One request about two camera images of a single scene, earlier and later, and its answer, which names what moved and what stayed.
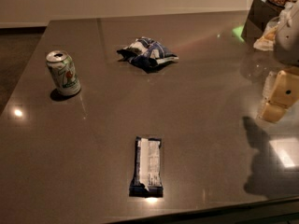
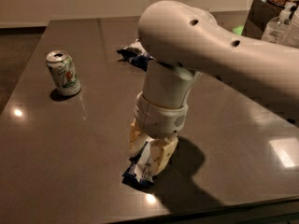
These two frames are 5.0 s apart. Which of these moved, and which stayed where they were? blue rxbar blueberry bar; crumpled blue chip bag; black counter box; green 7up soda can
Moved: blue rxbar blueberry bar
Stayed: black counter box; crumpled blue chip bag; green 7up soda can
